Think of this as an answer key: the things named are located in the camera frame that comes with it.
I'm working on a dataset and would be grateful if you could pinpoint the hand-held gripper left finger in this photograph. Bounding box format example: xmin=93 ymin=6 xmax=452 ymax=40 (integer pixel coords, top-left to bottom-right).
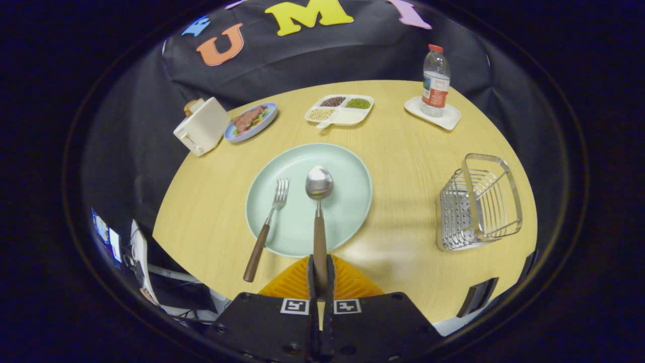
xmin=204 ymin=255 xmax=323 ymax=363

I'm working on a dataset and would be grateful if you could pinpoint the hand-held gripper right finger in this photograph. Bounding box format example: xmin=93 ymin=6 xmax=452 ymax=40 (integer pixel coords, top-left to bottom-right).
xmin=322 ymin=255 xmax=444 ymax=363

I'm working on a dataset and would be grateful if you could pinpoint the fork with wooden handle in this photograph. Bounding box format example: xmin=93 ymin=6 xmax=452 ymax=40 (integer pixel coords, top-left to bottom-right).
xmin=243 ymin=177 xmax=290 ymax=283

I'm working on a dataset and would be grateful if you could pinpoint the spoon with wooden handle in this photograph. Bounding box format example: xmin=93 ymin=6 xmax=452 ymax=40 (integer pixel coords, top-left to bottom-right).
xmin=305 ymin=165 xmax=334 ymax=302

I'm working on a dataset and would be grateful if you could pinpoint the light green plate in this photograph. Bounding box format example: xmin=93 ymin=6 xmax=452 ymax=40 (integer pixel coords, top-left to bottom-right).
xmin=245 ymin=143 xmax=373 ymax=259

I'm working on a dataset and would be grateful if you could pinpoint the white flat panel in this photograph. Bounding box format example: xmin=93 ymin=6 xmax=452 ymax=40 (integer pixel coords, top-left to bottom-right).
xmin=130 ymin=219 xmax=161 ymax=306

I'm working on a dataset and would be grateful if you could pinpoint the small blue plate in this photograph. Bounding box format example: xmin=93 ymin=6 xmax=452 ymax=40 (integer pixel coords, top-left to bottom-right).
xmin=224 ymin=102 xmax=278 ymax=143

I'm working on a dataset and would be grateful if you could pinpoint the white divided dish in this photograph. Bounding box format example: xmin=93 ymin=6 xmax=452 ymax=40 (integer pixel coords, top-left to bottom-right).
xmin=304 ymin=94 xmax=375 ymax=129

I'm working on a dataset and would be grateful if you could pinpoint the meat and salad serving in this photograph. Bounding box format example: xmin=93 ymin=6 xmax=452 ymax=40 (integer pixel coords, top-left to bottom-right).
xmin=232 ymin=105 xmax=273 ymax=136

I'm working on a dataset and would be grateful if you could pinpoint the white toaster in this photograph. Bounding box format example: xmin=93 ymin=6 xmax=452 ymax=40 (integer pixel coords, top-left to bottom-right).
xmin=173 ymin=97 xmax=231 ymax=157

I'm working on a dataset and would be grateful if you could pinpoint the lit computer screen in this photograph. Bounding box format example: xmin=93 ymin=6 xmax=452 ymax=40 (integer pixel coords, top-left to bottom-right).
xmin=91 ymin=208 xmax=122 ymax=263

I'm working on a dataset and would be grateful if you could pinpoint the white square coaster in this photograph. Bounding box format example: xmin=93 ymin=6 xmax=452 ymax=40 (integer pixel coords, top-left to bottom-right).
xmin=404 ymin=96 xmax=462 ymax=131

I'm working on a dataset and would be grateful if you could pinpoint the clear water bottle red cap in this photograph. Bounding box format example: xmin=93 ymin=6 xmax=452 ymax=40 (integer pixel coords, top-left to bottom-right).
xmin=421 ymin=44 xmax=452 ymax=118

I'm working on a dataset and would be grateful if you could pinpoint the black backdrop cloth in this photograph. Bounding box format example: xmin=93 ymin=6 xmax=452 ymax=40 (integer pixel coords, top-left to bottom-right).
xmin=81 ymin=0 xmax=570 ymax=237

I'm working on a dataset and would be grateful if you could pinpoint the metal wire cutlery basket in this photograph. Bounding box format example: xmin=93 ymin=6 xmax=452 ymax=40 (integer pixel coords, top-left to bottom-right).
xmin=436 ymin=153 xmax=523 ymax=252

